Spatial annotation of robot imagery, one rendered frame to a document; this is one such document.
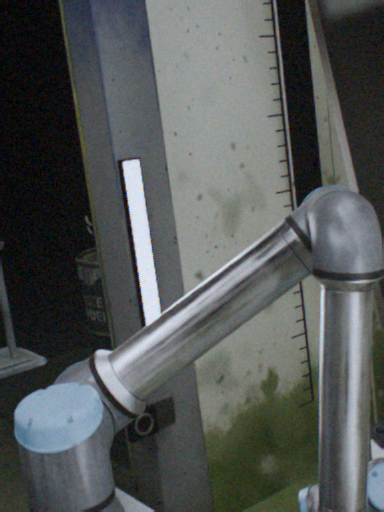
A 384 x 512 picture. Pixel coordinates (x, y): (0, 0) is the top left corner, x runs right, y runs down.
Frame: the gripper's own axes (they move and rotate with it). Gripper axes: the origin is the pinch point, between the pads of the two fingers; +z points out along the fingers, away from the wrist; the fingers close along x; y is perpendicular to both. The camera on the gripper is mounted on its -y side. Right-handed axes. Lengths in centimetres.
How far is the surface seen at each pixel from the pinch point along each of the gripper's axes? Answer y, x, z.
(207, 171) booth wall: -83, -45, 26
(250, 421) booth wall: -7, -36, 60
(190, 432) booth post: -4, -53, 42
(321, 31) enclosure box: -100, -9, -22
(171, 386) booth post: -18, -57, 33
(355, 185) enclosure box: -67, -2, -3
